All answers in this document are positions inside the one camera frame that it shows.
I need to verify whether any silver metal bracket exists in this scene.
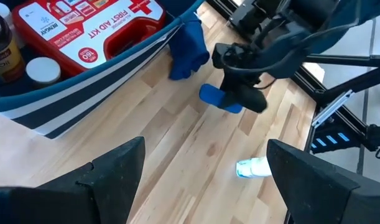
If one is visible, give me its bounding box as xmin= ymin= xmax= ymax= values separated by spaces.
xmin=311 ymin=89 xmax=355 ymax=128

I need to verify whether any yellow-capped fish oil bottle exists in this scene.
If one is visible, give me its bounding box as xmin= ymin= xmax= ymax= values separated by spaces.
xmin=0 ymin=9 xmax=25 ymax=86

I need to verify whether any small white plastic bottle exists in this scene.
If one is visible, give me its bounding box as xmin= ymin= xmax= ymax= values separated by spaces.
xmin=25 ymin=57 xmax=62 ymax=88

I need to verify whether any blue glove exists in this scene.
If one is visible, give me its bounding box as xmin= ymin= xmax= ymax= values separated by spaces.
xmin=167 ymin=12 xmax=211 ymax=81

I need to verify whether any blue bandage roll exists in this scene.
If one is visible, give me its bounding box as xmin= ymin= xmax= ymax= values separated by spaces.
xmin=198 ymin=83 xmax=244 ymax=114

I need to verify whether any black diagonal frame strut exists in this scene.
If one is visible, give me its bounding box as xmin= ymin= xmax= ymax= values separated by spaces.
xmin=313 ymin=63 xmax=380 ymax=105

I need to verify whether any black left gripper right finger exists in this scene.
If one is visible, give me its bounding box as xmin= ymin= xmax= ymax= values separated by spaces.
xmin=266 ymin=139 xmax=380 ymax=224

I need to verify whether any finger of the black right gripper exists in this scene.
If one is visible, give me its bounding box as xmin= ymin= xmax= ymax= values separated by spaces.
xmin=222 ymin=77 xmax=268 ymax=114

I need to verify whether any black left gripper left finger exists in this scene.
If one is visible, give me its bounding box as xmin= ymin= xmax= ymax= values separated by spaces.
xmin=0 ymin=136 xmax=146 ymax=224

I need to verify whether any white melatonin tablet bottle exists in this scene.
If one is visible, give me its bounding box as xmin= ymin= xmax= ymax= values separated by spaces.
xmin=235 ymin=156 xmax=273 ymax=179

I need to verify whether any navy white striped fabric basket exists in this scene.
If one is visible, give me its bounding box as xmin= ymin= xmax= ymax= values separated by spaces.
xmin=0 ymin=0 xmax=206 ymax=140

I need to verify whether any red first aid kit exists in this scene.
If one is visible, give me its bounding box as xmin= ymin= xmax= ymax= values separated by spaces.
xmin=11 ymin=0 xmax=167 ymax=77

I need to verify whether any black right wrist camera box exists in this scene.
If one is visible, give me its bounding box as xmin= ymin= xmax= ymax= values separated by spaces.
xmin=211 ymin=42 xmax=240 ymax=70

